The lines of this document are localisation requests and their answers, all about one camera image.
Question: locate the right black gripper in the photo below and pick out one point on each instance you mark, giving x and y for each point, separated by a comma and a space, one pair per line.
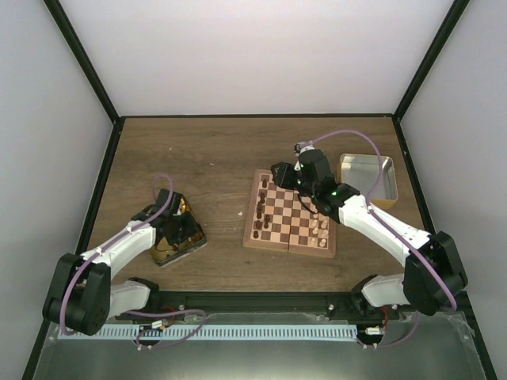
283, 180

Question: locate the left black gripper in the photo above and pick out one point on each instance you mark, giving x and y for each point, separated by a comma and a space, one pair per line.
193, 229

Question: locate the tall dark chess piece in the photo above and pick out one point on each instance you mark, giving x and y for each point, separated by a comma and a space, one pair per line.
260, 207

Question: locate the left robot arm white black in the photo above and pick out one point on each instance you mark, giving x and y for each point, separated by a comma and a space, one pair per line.
81, 296

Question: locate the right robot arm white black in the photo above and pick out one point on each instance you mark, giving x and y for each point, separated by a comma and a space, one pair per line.
433, 273

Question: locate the gold tin with dark pieces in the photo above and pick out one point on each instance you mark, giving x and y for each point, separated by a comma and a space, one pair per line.
163, 254

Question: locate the wooden chess board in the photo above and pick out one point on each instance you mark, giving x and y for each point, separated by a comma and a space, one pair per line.
291, 215

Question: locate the row of white chess pieces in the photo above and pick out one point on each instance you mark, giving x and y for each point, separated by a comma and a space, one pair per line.
319, 232

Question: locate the silver tin yellow rim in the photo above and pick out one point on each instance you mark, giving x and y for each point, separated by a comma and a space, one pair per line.
364, 173

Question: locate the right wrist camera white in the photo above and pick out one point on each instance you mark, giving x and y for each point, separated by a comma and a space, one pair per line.
302, 147

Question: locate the light blue cable duct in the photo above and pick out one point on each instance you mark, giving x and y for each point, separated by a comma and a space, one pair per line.
346, 333

